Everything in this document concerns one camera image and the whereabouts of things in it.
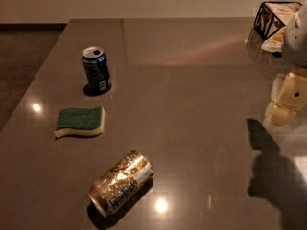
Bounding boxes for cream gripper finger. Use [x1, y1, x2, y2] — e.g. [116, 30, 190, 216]
[265, 68, 307, 127]

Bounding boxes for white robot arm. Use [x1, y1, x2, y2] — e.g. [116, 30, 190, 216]
[265, 2, 307, 127]

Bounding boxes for blue soda can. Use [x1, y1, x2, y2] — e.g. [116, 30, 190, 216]
[82, 46, 111, 93]

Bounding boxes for white napkins in basket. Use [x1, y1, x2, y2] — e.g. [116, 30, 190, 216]
[261, 2, 302, 53]

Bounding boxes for green and yellow sponge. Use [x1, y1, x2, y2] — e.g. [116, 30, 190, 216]
[54, 106, 105, 138]

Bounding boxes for black wire basket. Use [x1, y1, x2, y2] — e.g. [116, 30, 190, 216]
[254, 1, 302, 40]

